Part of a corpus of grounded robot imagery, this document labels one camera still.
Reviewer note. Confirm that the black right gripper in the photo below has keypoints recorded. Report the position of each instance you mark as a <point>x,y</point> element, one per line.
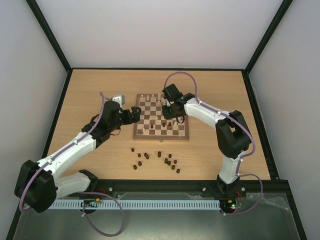
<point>169,113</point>

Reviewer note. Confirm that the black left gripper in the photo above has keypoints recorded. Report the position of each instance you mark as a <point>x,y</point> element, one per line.
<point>136,117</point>

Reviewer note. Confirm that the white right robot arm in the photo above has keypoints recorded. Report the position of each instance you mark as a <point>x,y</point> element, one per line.
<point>232,132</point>

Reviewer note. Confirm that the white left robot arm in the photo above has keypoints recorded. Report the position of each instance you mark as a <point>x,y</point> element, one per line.
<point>40,183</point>

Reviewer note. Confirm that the wooden chess board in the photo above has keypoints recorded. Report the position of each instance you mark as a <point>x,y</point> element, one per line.
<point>156,132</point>

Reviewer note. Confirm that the white king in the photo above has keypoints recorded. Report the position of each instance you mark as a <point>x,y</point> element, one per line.
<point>159,96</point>

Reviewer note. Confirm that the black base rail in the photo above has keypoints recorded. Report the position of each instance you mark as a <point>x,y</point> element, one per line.
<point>204,188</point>

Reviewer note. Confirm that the light blue cable duct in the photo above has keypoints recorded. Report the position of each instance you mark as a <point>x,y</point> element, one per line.
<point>78,204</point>

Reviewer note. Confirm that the black frame post left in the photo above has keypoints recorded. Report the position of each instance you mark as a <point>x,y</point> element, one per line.
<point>38,14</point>

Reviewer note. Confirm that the black frame post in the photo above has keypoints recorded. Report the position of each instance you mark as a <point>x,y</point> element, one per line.
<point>276,20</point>
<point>38,14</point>

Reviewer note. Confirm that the black frame post right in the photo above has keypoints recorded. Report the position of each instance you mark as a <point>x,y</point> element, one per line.
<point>276,20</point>

